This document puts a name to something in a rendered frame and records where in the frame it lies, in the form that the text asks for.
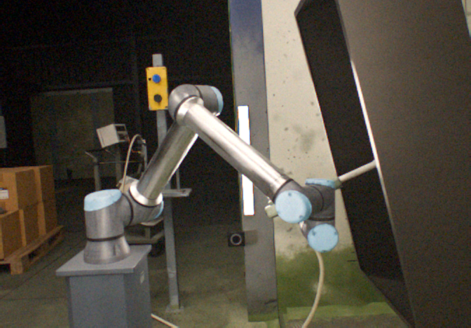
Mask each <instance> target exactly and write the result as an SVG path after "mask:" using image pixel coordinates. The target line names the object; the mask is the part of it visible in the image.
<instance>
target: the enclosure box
mask: <svg viewBox="0 0 471 328"><path fill-rule="evenodd" d="M294 17H295V20H296V25H297V28H298V32H299V36H300V39H301V45H302V48H303V51H304V54H305V57H306V63H307V66H308V71H309V74H310V79H311V83H312V87H313V89H314V92H315V98H316V100H317V104H318V109H319V112H320V118H321V121H322V127H323V130H324V132H325V135H326V138H327V144H328V147H329V152H330V156H331V160H332V164H333V167H334V173H335V176H337V177H340V176H342V175H344V174H347V173H349V172H352V171H354V170H356V169H358V168H359V167H362V166H363V165H366V164H369V163H371V162H373V161H374V160H375V161H376V167H374V169H372V170H369V171H367V172H364V173H362V174H360V175H358V176H355V177H353V178H350V179H347V181H345V182H343V183H342V186H343V187H342V188H340V189H339V191H340V194H341V199H342V202H343V208H344V211H345V214H346V220H347V223H348V228H349V231H350V236H351V240H352V243H353V249H354V252H355V256H356V257H357V262H358V266H359V269H360V273H361V274H362V275H363V276H364V277H365V279H366V280H367V281H368V282H369V283H370V285H371V286H372V287H373V288H374V289H375V291H376V292H378V293H379V294H380V295H381V297H382V298H383V299H384V300H385V301H386V303H387V304H388V305H389V306H390V307H391V309H392V310H393V311H394V312H395V313H396V315H397V316H398V317H400V318H401V319H402V321H403V322H404V323H405V324H406V325H407V326H408V328H471V38H470V33H469V29H468V25H467V20H466V16H465V10H464V9H463V4H462V1H461V0H300V2H299V4H298V6H297V7H296V10H295V11H294Z"/></svg>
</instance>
